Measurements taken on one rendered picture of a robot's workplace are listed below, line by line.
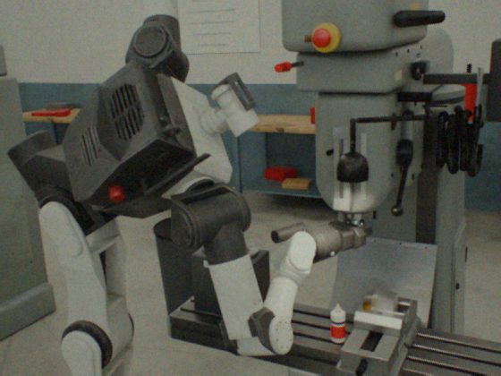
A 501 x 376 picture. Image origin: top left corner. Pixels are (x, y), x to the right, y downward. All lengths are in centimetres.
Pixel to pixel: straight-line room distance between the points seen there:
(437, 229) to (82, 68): 629
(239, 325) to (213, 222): 22
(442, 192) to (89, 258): 109
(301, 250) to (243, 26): 510
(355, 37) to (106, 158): 58
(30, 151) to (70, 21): 634
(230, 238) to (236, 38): 530
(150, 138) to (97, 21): 639
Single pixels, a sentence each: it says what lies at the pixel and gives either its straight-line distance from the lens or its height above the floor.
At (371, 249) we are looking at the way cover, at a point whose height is 105.
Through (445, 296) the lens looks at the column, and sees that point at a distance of 204.
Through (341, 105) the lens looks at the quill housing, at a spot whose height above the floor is 160.
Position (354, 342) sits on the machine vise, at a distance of 155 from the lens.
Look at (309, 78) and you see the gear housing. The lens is 140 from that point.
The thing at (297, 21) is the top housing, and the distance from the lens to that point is 131.
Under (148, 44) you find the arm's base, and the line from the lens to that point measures 135.
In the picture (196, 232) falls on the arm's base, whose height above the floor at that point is 140.
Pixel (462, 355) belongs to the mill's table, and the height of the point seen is 92.
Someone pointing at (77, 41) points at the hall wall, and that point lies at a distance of 772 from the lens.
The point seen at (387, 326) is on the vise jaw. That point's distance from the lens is 158.
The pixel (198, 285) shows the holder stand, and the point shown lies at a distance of 183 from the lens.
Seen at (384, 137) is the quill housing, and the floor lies 152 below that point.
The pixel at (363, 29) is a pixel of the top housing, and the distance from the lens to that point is 126.
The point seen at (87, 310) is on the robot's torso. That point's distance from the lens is 155.
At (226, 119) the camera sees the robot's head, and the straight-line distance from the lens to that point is 126.
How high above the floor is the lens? 179
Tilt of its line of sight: 15 degrees down
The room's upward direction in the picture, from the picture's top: 3 degrees counter-clockwise
